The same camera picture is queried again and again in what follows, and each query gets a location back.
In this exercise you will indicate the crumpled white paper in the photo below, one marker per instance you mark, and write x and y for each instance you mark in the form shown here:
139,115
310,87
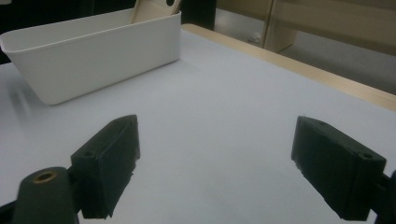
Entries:
256,38

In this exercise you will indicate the white plastic bin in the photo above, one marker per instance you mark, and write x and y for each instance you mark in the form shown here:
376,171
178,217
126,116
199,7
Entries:
93,62

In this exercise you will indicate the beige phone case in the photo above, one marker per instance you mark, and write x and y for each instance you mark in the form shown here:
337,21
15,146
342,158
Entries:
149,11

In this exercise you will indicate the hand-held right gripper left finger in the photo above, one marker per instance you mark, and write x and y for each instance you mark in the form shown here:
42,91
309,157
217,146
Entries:
106,165

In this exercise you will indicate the light wooden furniture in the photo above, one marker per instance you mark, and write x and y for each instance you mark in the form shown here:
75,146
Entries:
311,18

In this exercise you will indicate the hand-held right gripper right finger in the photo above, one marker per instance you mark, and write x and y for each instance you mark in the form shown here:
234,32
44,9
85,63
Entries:
336,168

